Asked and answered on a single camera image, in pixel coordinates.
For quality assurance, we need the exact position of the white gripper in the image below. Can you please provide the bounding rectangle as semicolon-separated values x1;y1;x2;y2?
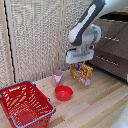
65;47;95;72

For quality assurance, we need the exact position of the yellow granola bars box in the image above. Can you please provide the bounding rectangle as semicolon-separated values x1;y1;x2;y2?
69;62;94;87

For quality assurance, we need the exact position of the pink plastic cup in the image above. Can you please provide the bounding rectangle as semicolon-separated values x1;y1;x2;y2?
51;69;65;88

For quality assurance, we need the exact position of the red plastic bowl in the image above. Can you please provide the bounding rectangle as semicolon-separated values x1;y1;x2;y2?
54;85;74;102

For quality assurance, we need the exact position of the dark wooden drawer cabinet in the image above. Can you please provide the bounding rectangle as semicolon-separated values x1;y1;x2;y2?
87;12;128;83

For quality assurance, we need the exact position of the beige woven screen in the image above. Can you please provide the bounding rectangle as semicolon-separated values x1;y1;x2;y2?
6;0;88;83

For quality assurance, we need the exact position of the red basket with blue rim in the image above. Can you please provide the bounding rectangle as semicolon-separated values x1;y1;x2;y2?
0;80;57;128

